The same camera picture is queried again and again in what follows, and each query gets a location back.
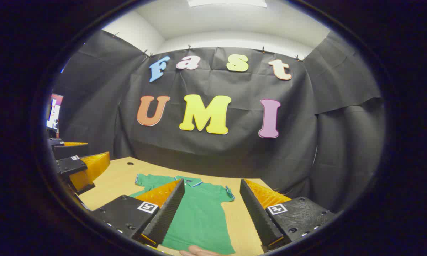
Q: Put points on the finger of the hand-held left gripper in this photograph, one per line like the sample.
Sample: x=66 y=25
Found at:
x=92 y=167
x=71 y=152

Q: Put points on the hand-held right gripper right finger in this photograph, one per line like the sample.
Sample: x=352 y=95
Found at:
x=258 y=213

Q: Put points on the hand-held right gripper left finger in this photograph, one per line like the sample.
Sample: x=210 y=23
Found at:
x=167 y=213

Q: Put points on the green T-shirt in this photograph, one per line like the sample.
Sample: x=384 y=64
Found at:
x=203 y=213

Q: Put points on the computer monitor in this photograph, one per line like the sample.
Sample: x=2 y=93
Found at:
x=54 y=113

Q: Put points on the black backdrop cloth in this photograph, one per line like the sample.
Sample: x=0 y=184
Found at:
x=235 y=153

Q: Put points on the ceiling light panel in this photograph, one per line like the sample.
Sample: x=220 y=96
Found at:
x=227 y=3

